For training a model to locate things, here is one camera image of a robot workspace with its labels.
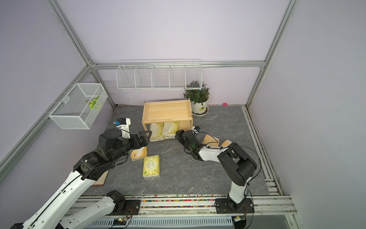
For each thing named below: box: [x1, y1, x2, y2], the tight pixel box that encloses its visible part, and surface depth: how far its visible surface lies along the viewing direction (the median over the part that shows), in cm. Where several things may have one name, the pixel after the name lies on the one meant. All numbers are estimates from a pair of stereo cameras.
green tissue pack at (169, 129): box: [162, 121, 179, 140], surface depth 99 cm
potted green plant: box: [183, 83, 211, 107], surface depth 105 cm
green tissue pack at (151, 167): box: [142, 154, 161, 178], surface depth 86 cm
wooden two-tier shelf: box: [142, 99, 194, 141], surface depth 91 cm
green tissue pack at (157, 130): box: [150, 122, 165, 142], surface depth 101 cm
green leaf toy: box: [85, 95, 100, 110], surface depth 83 cm
